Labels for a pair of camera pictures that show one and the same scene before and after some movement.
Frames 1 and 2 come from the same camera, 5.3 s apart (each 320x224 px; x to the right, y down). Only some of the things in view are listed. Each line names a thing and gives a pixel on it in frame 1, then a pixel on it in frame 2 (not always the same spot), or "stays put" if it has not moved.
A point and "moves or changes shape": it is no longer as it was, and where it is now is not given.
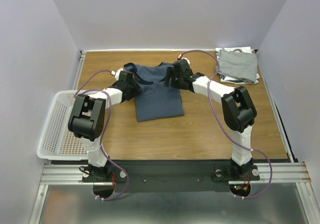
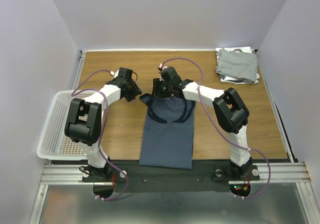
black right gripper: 173,77 -> 160,90
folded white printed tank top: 226,79 stays put
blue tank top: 155,101 moves or changes shape
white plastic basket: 57,141 stays put
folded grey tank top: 241,65 stays put
